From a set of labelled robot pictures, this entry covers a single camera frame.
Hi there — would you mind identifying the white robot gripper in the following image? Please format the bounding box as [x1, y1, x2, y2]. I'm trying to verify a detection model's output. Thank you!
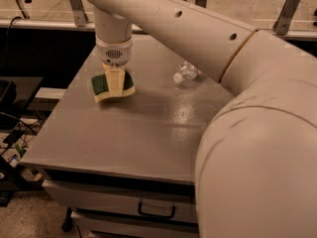
[96, 38, 133, 97]

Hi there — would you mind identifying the green and yellow sponge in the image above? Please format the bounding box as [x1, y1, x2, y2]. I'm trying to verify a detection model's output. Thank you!
[91, 70, 136, 102]

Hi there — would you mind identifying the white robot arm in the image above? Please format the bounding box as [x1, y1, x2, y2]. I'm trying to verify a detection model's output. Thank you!
[88, 0, 317, 238]

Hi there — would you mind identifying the clear plastic water bottle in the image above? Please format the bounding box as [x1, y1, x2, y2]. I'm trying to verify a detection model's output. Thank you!
[173, 60, 200, 83]

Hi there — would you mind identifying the grey drawer cabinet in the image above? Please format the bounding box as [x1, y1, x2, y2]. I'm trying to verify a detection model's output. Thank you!
[22, 35, 232, 238]

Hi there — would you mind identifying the black side table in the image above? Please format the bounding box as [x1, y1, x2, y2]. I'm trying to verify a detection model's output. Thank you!
[0, 76, 43, 130]

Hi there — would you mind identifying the metal railing frame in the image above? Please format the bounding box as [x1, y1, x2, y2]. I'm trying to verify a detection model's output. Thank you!
[0, 0, 317, 34]

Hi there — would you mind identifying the black drawer handle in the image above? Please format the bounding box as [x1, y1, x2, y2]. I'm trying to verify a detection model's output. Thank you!
[138, 201, 176, 220]

